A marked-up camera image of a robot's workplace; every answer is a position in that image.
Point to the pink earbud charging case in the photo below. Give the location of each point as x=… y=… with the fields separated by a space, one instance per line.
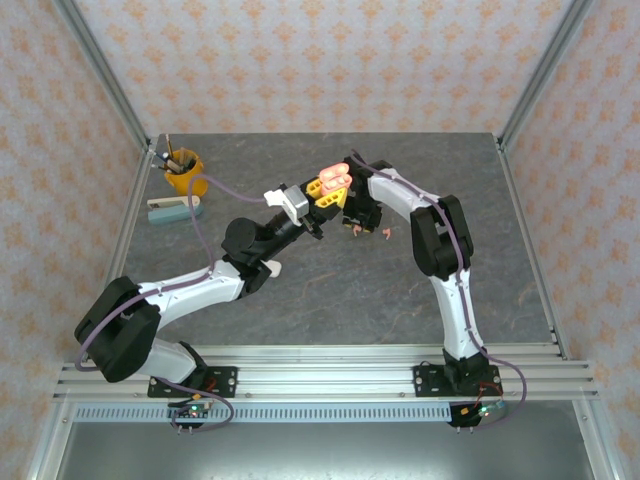
x=335 y=172

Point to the white earbud charging case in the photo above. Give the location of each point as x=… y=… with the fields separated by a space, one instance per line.
x=274 y=270

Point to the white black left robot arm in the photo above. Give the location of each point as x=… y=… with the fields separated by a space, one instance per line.
x=210 y=297

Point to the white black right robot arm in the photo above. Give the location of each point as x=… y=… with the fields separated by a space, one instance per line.
x=395 y=197

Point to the white teal stapler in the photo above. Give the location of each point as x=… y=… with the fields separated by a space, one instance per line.
x=170 y=216

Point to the yellow pen holder cup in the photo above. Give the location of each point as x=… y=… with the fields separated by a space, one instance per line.
x=181 y=186

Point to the beige wooden stick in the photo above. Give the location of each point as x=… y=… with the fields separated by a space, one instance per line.
x=182 y=157

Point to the black pen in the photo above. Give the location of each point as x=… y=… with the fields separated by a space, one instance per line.
x=162 y=161

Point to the yellow pencil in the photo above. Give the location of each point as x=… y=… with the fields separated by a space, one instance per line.
x=170 y=147

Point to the small circuit board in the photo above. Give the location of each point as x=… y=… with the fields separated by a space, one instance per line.
x=192 y=411
x=482 y=411

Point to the grey metal shelf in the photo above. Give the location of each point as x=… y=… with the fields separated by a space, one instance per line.
x=325 y=450

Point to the aluminium lower upright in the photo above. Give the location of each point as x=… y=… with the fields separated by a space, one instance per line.
x=597 y=442
x=50 y=442

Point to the aluminium side rail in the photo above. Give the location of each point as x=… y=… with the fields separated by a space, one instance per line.
x=536 y=250
x=131 y=210

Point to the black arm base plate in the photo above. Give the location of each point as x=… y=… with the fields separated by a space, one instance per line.
x=225 y=382
x=425 y=382

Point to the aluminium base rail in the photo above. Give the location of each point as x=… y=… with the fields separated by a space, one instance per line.
x=325 y=375

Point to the aluminium corner post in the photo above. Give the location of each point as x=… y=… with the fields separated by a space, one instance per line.
x=101 y=65
x=546 y=65

